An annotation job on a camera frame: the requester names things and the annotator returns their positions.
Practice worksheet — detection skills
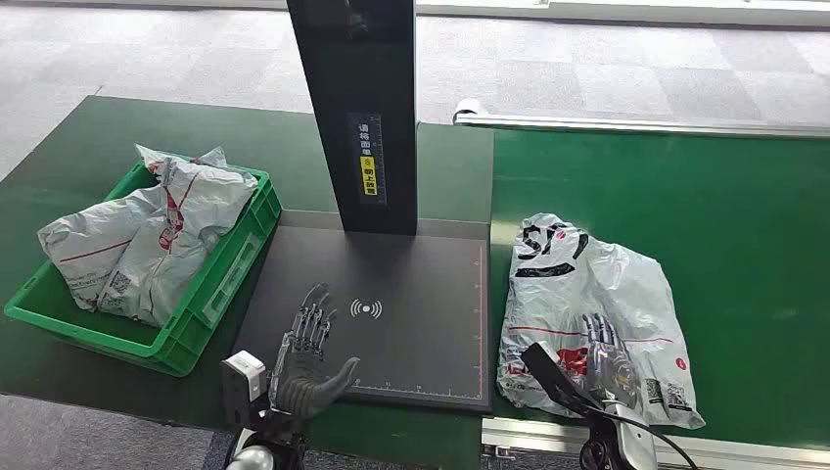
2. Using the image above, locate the grey plastic mailer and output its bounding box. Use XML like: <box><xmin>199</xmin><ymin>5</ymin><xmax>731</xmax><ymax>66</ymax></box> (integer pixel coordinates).
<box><xmin>36</xmin><ymin>186</ymin><xmax>164</xmax><ymax>313</ymax></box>
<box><xmin>97</xmin><ymin>143</ymin><xmax>260</xmax><ymax>328</ymax></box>
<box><xmin>497</xmin><ymin>212</ymin><xmax>708</xmax><ymax>432</ymax></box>

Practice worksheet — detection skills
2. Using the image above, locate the green conveyor belt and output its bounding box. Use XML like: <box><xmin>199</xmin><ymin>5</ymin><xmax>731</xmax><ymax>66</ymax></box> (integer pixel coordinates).
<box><xmin>487</xmin><ymin>126</ymin><xmax>830</xmax><ymax>450</ymax></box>

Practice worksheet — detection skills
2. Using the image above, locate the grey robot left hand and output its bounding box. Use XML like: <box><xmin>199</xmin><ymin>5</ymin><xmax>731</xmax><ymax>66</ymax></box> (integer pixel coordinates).
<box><xmin>268</xmin><ymin>282</ymin><xmax>362</xmax><ymax>420</ymax></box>

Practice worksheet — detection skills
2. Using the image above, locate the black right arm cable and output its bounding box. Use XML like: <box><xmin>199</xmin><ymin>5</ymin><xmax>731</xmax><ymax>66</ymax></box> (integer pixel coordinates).
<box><xmin>581</xmin><ymin>402</ymin><xmax>700</xmax><ymax>470</ymax></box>

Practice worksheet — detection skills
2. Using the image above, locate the black inbound scanner machine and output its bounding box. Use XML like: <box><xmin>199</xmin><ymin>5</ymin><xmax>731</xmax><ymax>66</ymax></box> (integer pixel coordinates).
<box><xmin>231</xmin><ymin>0</ymin><xmax>492</xmax><ymax>414</ymax></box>

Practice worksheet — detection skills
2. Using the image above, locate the grey plastic mailer, red line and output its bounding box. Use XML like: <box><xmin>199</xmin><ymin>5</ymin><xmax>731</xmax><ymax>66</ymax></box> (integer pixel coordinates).
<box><xmin>36</xmin><ymin>186</ymin><xmax>164</xmax><ymax>313</ymax></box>

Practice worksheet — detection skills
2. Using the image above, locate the grey plastic mailer, red logo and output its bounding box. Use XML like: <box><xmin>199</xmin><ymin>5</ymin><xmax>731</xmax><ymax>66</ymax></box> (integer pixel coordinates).
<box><xmin>97</xmin><ymin>143</ymin><xmax>260</xmax><ymax>328</ymax></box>

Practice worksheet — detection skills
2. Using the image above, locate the white conveyor front frame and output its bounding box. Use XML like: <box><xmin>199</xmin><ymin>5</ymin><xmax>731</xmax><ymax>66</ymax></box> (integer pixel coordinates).
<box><xmin>481</xmin><ymin>416</ymin><xmax>830</xmax><ymax>470</ymax></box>

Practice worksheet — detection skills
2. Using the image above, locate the white wall base trim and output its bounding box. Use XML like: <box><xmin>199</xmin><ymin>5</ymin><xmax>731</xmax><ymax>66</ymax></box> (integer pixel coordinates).
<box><xmin>414</xmin><ymin>0</ymin><xmax>830</xmax><ymax>29</ymax></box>

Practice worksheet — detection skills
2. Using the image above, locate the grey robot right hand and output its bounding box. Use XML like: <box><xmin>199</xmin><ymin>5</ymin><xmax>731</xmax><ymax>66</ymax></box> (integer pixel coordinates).
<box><xmin>580</xmin><ymin>312</ymin><xmax>642</xmax><ymax>407</ymax></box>

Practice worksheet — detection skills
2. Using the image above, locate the yellow and black label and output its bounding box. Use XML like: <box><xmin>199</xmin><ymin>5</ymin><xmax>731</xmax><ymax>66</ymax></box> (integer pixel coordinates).
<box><xmin>346</xmin><ymin>111</ymin><xmax>389</xmax><ymax>207</ymax></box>

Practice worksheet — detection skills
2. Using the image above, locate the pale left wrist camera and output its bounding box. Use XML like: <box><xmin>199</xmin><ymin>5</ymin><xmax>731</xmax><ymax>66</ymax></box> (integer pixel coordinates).
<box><xmin>219</xmin><ymin>351</ymin><xmax>269</xmax><ymax>430</ymax></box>

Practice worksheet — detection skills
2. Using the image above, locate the silver conveyor side rail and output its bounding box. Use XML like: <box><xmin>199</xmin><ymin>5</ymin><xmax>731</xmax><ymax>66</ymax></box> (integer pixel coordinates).
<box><xmin>451</xmin><ymin>97</ymin><xmax>830</xmax><ymax>140</ymax></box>

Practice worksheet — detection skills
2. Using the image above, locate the green plastic crate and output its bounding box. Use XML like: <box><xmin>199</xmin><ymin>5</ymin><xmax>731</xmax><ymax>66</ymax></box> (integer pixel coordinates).
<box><xmin>3</xmin><ymin>155</ymin><xmax>284</xmax><ymax>379</ymax></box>

